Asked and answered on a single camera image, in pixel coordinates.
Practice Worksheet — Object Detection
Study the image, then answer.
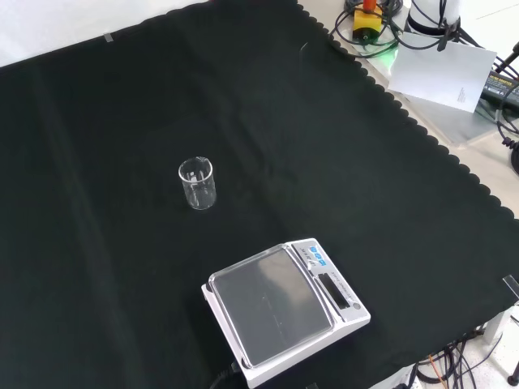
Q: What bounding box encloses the yellow stop button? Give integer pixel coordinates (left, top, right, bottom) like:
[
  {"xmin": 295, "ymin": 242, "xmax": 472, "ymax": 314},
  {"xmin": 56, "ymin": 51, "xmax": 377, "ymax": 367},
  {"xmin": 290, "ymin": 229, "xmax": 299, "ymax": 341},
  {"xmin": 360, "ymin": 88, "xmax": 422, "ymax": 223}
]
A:
[{"xmin": 352, "ymin": 0, "xmax": 384, "ymax": 44}]

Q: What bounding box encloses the black bench cloth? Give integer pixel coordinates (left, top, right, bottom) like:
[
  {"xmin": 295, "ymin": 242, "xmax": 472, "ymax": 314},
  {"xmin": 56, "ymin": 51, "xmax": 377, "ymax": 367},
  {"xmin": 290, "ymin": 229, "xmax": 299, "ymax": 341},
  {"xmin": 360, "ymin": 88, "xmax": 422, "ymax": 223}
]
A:
[{"xmin": 0, "ymin": 0, "xmax": 519, "ymax": 389}]

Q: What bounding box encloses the small clear glass beaker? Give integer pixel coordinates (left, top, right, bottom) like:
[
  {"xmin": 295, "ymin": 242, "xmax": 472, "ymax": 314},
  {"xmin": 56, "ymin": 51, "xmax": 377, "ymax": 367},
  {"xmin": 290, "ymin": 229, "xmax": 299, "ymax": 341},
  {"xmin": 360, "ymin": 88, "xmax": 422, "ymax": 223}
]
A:
[{"xmin": 177, "ymin": 156, "xmax": 217, "ymax": 212}]

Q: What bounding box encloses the white electronic balance steel pan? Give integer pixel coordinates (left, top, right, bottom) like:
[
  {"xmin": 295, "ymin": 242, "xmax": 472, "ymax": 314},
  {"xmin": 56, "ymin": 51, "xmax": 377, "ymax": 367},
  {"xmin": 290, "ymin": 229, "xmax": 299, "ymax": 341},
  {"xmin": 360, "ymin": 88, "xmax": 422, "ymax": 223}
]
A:
[{"xmin": 200, "ymin": 237, "xmax": 372, "ymax": 389}]

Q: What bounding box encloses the white bench leg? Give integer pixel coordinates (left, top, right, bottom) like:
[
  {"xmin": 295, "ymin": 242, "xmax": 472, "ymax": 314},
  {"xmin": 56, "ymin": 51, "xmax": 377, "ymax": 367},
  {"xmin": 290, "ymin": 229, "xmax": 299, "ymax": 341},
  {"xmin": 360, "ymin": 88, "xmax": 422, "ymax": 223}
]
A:
[{"xmin": 484, "ymin": 301, "xmax": 517, "ymax": 345}]

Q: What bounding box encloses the pale board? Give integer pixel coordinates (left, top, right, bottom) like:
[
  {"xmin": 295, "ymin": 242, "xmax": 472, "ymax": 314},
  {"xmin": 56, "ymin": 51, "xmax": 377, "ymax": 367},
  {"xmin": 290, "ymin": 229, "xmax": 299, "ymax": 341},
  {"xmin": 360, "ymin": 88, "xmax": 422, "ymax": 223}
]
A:
[{"xmin": 388, "ymin": 31, "xmax": 499, "ymax": 114}]

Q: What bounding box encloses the black power adapter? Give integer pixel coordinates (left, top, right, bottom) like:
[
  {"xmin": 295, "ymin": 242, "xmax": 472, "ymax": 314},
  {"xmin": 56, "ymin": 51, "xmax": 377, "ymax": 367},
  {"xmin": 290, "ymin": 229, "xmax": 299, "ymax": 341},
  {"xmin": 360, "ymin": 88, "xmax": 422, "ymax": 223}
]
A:
[{"xmin": 479, "ymin": 71, "xmax": 519, "ymax": 109}]

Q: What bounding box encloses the clear tape strip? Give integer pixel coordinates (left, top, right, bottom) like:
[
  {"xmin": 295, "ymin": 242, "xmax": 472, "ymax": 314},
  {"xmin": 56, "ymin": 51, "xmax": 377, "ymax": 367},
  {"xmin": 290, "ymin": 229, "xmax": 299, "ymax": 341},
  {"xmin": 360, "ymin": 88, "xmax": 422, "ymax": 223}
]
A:
[{"xmin": 502, "ymin": 275, "xmax": 519, "ymax": 301}]

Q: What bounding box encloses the black coiled cable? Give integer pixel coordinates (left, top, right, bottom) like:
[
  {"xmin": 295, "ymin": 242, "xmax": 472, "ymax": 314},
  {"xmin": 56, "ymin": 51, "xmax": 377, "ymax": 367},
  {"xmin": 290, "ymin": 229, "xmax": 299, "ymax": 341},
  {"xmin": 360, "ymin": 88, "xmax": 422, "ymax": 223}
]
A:
[{"xmin": 495, "ymin": 87, "xmax": 519, "ymax": 153}]

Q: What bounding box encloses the black balance power cable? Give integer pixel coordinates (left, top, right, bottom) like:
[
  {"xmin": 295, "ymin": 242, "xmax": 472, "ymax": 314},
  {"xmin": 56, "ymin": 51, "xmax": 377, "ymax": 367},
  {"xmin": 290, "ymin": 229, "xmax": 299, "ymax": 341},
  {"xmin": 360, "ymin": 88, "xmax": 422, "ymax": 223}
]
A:
[{"xmin": 208, "ymin": 361, "xmax": 244, "ymax": 389}]

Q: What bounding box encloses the black cable bundle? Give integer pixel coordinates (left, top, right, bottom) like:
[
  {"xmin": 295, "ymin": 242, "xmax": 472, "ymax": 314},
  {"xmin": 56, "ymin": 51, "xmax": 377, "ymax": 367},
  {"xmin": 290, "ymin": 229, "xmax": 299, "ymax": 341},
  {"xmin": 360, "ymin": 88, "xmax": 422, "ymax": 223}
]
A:
[{"xmin": 413, "ymin": 326, "xmax": 504, "ymax": 389}]

